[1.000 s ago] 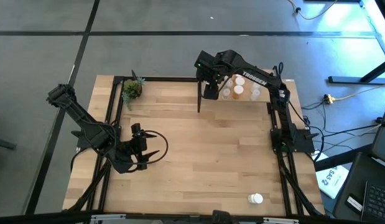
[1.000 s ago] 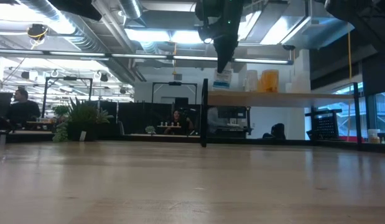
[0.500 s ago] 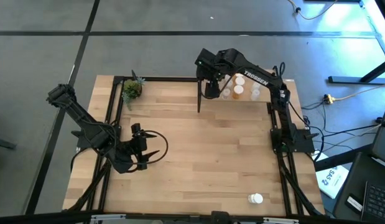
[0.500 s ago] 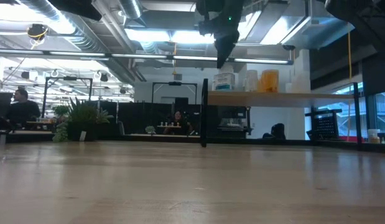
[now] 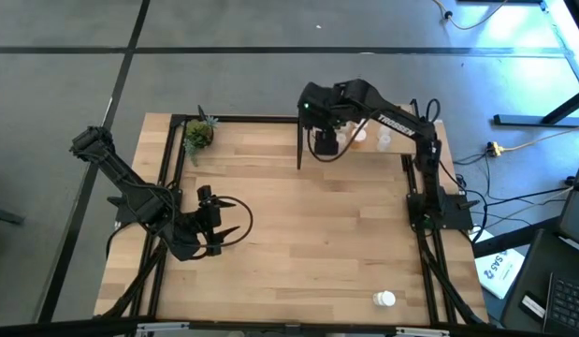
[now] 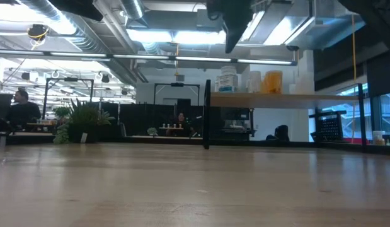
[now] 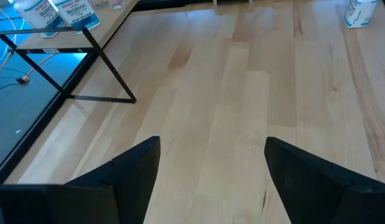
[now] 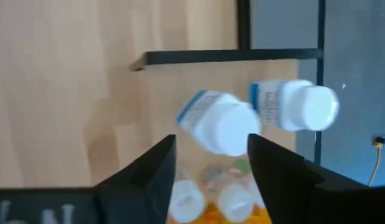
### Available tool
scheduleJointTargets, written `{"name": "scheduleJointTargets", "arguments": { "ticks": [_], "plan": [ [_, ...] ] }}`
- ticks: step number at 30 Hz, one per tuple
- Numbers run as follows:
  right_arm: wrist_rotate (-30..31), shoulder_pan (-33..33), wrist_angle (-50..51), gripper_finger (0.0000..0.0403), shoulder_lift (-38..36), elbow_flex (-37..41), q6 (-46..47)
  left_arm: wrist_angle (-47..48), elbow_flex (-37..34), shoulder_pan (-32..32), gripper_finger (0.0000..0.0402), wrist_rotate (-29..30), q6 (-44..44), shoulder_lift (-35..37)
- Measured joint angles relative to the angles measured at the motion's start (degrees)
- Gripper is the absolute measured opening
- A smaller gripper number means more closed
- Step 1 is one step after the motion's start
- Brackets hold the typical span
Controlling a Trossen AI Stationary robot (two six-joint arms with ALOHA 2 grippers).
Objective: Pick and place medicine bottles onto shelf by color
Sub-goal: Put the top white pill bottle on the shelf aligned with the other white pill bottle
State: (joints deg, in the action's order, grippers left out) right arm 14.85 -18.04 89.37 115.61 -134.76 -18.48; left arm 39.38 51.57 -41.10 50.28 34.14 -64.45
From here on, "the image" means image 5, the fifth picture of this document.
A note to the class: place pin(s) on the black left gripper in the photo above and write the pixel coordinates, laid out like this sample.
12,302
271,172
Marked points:
209,224

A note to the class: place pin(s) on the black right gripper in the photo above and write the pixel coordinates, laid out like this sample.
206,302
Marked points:
322,112

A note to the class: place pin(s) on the white translucent plastic bottle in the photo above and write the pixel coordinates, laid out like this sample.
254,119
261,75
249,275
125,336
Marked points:
385,131
383,145

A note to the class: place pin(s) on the white Melatonin supplement bottle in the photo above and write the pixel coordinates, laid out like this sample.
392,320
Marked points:
384,298

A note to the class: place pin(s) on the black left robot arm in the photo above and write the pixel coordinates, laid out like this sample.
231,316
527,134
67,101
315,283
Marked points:
139,196

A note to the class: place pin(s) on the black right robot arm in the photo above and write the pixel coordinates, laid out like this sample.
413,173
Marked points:
410,128

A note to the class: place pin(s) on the wooden shelf with black posts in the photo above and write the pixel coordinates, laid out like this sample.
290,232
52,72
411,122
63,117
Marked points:
364,156

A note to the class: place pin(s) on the potted green succulent plant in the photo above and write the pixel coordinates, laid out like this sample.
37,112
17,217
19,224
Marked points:
198,133

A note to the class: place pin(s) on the black desk foot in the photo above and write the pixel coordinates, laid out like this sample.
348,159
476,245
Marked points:
527,120

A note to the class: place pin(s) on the black desk leg bar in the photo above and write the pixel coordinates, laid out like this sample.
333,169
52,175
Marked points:
504,241

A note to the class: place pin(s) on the black chair foot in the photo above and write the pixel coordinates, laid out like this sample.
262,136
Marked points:
4,216

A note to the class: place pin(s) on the white printed paper sheet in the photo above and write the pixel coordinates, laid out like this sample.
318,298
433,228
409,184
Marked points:
499,271

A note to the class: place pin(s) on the dark grey side desk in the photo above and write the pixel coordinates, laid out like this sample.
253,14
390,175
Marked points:
537,262

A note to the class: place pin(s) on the dark laptop screen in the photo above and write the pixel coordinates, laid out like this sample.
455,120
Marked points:
576,215

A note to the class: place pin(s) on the black device with white label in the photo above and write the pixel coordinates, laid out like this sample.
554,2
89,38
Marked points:
532,305

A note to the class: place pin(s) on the black laptop keyboard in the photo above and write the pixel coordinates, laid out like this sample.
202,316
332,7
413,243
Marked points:
569,304

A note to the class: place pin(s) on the black aluminium table frame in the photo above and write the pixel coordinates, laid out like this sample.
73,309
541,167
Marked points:
233,119

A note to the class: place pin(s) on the silver metal bracket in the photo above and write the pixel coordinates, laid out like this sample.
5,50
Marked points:
160,328
420,332

